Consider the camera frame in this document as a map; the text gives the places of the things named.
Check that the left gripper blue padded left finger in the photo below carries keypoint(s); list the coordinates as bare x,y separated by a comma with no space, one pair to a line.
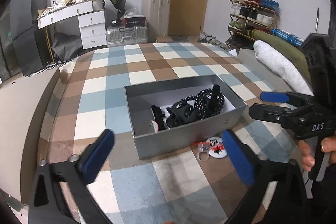
93,157

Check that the blue plaid rolled blanket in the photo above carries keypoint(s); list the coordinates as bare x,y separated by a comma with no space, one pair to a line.
289,38

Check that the white desk with drawers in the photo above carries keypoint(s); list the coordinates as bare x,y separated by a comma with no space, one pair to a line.
86,19

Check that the shoe rack with shoes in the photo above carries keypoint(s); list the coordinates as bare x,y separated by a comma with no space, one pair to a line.
250,15

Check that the beige headboard panel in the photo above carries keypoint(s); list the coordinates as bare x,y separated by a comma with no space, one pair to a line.
23,106

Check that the beige upright suitcase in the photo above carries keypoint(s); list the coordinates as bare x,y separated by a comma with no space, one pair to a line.
157,14

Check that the green wrapped flower bouquet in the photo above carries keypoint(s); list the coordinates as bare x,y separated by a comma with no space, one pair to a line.
119,5

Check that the olive green rolled blanket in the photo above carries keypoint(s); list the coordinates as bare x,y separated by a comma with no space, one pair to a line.
289,51

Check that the white red-rimmed pin badge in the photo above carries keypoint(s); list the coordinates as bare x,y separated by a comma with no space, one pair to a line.
147,127

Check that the black red shoe box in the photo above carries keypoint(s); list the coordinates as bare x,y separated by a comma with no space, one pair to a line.
134,21

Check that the slim black hair clip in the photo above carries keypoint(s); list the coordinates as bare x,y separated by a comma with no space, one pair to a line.
158,117

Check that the person's right hand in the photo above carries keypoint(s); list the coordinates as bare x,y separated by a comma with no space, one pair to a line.
328,145

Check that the dark grey refrigerator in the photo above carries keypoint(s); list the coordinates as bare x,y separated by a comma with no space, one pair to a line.
29,41

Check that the red white printed badge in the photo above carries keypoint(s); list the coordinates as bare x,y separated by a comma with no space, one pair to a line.
216,149

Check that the large black claw clip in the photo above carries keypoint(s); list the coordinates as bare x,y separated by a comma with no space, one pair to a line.
181,113

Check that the long black banana clip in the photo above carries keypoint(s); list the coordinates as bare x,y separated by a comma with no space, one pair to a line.
214,101

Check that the silver lying suitcase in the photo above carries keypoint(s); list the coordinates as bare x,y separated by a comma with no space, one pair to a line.
121,36

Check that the silver open cardboard box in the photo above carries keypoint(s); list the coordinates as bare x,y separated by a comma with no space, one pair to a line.
164,94

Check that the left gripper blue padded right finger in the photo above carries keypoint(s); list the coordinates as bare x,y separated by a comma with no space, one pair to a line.
241,156

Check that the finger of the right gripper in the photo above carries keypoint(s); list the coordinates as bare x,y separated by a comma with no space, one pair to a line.
267,113
275,97

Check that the white rolled blanket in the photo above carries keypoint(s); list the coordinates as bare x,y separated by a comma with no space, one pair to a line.
281,66

